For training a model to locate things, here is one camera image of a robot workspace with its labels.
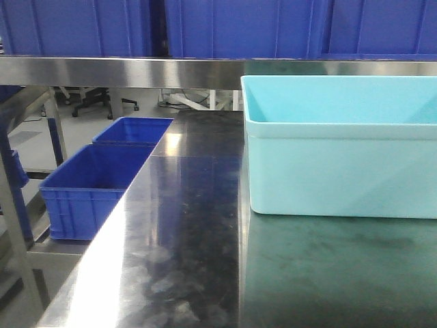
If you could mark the small blue bin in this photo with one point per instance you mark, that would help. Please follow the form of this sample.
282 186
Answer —
81 193
133 131

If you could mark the steel upper shelf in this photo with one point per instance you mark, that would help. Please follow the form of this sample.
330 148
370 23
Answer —
136 72

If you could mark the black office chair base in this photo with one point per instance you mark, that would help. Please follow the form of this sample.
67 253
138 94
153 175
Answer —
111 98

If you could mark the left large blue crate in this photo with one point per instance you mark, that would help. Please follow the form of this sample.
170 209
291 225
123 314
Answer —
77 28

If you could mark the steel shelf leg frame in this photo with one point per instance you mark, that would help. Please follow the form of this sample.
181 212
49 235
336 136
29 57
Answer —
14 111

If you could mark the large blue crate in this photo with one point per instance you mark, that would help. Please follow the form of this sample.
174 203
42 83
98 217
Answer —
245 29
397 30
77 28

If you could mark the near small blue bin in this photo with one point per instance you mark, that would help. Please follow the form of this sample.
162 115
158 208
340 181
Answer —
81 193

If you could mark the far small blue bin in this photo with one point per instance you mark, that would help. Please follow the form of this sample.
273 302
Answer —
133 131

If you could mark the right large blue crate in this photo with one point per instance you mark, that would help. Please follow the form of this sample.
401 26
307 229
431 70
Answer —
397 30

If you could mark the middle large blue crate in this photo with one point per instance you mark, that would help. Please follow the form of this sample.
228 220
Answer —
245 29

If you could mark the light blue plastic tub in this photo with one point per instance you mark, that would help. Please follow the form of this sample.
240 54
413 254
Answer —
342 146

